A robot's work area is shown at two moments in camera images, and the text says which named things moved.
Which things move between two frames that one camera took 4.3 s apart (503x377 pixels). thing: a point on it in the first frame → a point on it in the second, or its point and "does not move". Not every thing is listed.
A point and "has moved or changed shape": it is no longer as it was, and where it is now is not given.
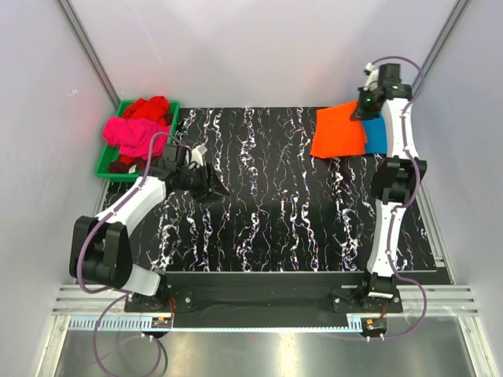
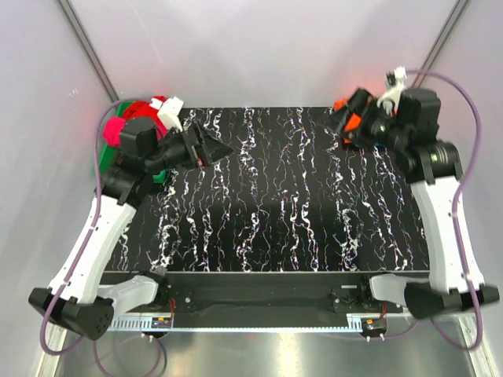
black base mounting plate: [262, 300] does not move
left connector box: [161, 323] does not move
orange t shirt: [335, 134] has moved or changed shape
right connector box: [374, 325] does not move
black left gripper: [207, 185] → [210, 149]
